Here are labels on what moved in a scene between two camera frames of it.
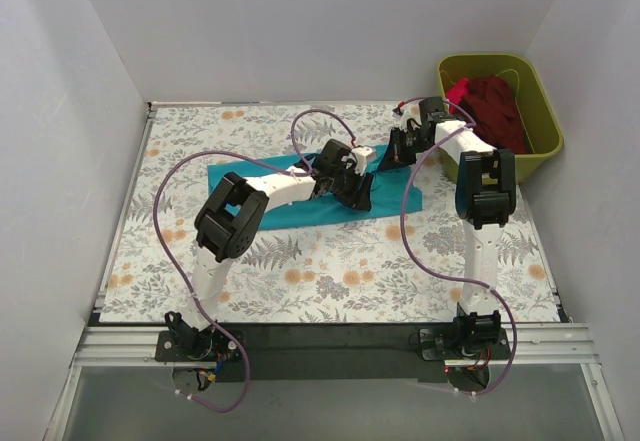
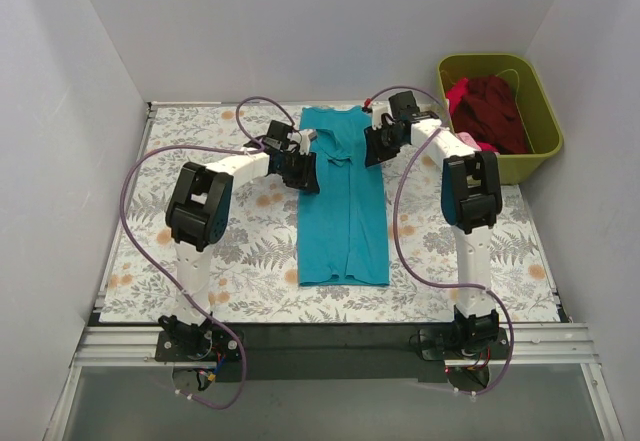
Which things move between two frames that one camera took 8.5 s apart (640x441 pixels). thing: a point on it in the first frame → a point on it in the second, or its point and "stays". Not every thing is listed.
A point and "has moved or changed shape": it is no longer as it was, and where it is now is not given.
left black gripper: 351,187 → 304,173
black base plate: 333,352 stays
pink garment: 456,92 stays
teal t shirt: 392,191 has moved or changed shape
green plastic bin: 529,84 stays
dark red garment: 493,104 stays
